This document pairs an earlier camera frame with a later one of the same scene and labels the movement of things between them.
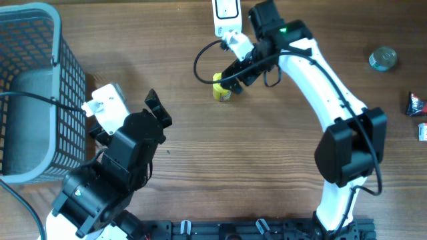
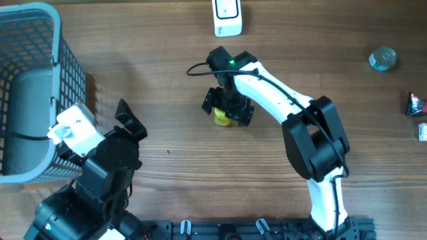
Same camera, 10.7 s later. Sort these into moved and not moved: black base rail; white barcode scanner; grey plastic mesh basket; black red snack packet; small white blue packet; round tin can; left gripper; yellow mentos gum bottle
Moved: left gripper; yellow mentos gum bottle
Not moved: black base rail; white barcode scanner; small white blue packet; round tin can; grey plastic mesh basket; black red snack packet
